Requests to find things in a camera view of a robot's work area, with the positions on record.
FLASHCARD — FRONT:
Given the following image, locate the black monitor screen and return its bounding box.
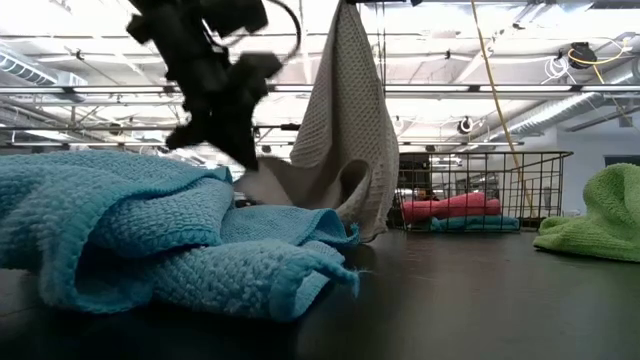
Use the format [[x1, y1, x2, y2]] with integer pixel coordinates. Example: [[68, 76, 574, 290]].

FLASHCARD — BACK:
[[399, 153, 432, 190]]

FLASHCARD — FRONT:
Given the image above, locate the light blue microfiber towel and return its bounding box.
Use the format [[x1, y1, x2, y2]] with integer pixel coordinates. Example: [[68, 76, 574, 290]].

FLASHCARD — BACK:
[[0, 149, 362, 324]]

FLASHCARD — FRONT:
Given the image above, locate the teal microfiber towel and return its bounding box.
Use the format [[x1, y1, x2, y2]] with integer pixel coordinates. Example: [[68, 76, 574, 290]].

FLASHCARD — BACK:
[[429, 214, 521, 232]]

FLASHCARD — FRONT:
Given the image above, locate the grey waffle microfiber towel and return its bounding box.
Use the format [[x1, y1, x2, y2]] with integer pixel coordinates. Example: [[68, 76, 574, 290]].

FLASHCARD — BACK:
[[233, 0, 401, 244]]

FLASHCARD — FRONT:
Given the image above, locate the silver ventilation duct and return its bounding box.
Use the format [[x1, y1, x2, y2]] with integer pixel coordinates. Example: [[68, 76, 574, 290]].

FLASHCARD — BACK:
[[492, 57, 640, 144], [0, 52, 89, 101]]

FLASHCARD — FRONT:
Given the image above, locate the green microfiber towel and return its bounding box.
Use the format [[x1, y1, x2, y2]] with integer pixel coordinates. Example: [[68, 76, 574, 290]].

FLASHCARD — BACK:
[[532, 162, 640, 264]]

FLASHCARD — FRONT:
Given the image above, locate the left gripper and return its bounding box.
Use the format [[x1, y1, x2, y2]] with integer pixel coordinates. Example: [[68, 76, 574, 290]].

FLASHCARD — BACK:
[[165, 49, 284, 171]]

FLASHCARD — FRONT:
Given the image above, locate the black wire basket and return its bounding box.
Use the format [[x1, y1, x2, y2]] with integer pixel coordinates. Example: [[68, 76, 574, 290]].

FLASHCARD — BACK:
[[389, 151, 574, 232]]

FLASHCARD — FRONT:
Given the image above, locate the long ceiling light bar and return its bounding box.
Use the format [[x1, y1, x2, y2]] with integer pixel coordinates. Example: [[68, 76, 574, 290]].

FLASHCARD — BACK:
[[0, 83, 640, 96]]

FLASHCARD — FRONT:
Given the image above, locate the pink microfiber towel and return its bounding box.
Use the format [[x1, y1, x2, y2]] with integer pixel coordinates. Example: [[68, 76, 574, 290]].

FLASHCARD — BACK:
[[401, 192, 502, 224]]

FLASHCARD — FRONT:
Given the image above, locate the dark wall window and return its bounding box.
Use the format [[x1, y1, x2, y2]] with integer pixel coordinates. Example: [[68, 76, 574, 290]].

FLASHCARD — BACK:
[[603, 153, 640, 168]]

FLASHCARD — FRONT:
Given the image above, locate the white coiled cable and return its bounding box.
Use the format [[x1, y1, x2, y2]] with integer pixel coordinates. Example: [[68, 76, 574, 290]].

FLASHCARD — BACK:
[[542, 53, 571, 85]]

